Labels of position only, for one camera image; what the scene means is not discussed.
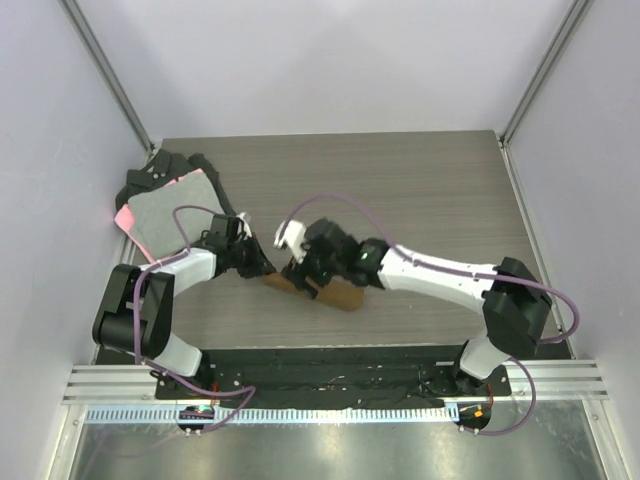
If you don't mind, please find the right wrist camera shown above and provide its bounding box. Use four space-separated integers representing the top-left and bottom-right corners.
273 220 307 263

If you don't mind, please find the white slotted cable duct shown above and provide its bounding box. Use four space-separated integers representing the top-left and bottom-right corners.
85 403 459 425

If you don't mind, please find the brown cloth napkin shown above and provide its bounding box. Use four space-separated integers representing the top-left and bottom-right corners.
261 273 365 312

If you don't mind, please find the black cloth pile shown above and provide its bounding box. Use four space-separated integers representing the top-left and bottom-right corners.
115 149 235 232

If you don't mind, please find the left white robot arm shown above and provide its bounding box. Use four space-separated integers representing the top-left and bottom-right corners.
92 207 275 399

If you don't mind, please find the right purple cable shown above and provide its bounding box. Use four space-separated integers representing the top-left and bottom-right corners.
277 193 582 439

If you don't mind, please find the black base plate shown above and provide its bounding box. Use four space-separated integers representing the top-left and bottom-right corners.
149 347 514 406

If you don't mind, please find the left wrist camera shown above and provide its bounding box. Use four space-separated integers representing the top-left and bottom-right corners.
237 212 253 238

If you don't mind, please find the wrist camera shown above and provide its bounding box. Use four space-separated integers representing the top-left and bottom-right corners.
273 220 307 263
237 212 253 238

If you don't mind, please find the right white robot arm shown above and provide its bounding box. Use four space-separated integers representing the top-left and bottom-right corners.
274 218 551 395

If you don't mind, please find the grey cloth napkin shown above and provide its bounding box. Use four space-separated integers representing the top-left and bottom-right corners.
127 172 226 256

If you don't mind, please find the pink cloth napkin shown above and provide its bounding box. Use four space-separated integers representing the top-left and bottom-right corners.
114 168 204 261

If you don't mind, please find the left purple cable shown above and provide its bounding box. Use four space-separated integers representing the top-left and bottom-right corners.
133 204 257 459

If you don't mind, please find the purple cable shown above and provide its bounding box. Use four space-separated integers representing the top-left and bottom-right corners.
277 193 582 439
133 204 257 459

